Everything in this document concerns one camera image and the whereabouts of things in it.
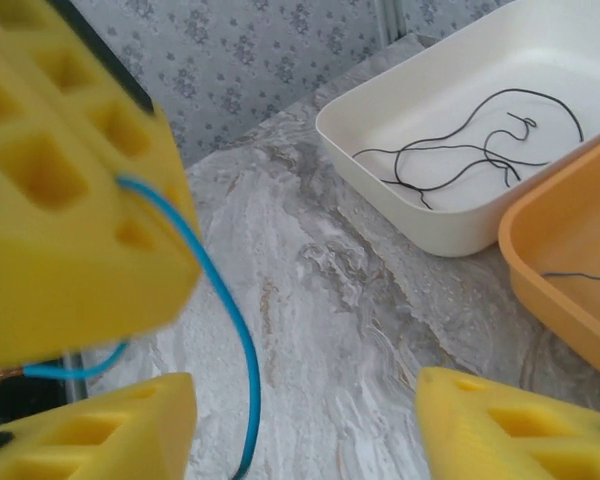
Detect orange plastic tray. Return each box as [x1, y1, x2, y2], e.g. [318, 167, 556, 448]
[497, 128, 600, 386]

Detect aluminium frame post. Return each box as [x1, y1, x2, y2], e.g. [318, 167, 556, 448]
[377, 0, 406, 46]

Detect white plastic tray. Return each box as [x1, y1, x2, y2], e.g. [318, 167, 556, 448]
[314, 0, 600, 259]

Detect tangle of thin cables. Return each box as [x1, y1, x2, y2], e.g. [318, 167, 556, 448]
[542, 271, 600, 287]

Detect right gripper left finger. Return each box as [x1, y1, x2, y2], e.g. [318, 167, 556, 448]
[0, 372, 199, 480]

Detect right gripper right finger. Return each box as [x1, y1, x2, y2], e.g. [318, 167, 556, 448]
[413, 366, 600, 480]

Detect thin blue cable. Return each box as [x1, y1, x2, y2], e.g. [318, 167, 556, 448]
[0, 173, 261, 480]

